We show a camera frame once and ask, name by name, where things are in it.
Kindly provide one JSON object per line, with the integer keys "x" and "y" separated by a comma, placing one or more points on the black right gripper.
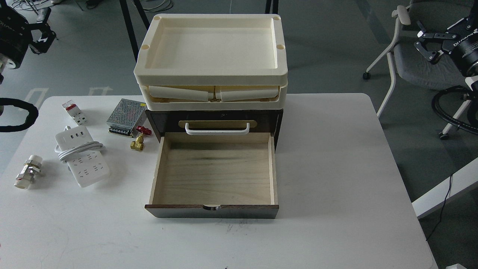
{"x": 460, "y": 43}

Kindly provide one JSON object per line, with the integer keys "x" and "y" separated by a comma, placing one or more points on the white drawer handle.
{"x": 217, "y": 132}

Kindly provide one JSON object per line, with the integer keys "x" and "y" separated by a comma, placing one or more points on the cream plastic stacked tray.
{"x": 213, "y": 62}

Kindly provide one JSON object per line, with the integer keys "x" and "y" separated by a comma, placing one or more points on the black metal frame legs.
{"x": 129, "y": 24}

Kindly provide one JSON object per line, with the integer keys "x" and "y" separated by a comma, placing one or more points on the open wooden drawer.
{"x": 215, "y": 177}

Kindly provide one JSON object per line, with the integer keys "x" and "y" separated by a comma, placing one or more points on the brass valve red handle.
{"x": 138, "y": 144}

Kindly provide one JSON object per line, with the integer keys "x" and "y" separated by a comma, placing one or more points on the metal mesh power supply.
{"x": 126, "y": 116}

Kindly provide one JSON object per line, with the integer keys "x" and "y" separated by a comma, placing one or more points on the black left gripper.
{"x": 16, "y": 37}

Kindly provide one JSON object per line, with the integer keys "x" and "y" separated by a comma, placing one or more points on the white power strip with cable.
{"x": 82, "y": 154}

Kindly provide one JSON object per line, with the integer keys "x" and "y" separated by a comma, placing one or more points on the white metal pipe fitting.
{"x": 32, "y": 167}

